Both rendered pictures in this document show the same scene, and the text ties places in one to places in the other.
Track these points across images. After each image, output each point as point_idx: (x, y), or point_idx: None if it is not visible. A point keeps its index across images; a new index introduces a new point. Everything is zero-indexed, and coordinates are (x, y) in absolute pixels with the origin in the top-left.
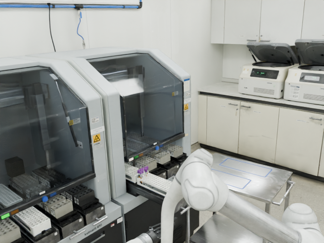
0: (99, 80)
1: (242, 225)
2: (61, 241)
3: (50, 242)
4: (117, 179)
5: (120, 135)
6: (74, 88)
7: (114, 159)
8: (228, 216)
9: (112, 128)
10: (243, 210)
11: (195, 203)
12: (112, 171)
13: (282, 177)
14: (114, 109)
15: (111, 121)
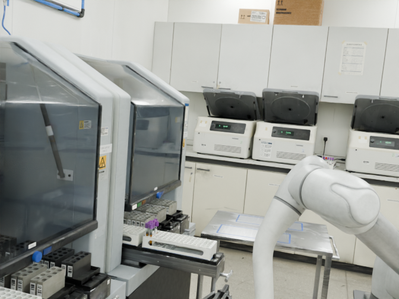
0: (98, 76)
1: (386, 253)
2: None
3: None
4: (114, 239)
5: (124, 165)
6: (73, 76)
7: (116, 204)
8: (374, 239)
9: (119, 150)
10: (392, 229)
11: (359, 213)
12: (110, 225)
13: (320, 230)
14: (124, 121)
15: (119, 139)
